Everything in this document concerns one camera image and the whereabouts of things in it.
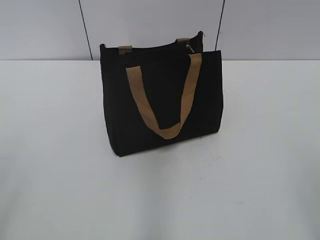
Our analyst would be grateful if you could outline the black tote bag tan handles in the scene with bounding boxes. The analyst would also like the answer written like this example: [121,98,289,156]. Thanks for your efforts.
[99,31,224,157]

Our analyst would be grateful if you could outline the silver zipper pull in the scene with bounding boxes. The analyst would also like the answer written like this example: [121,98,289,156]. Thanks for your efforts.
[185,44,195,54]

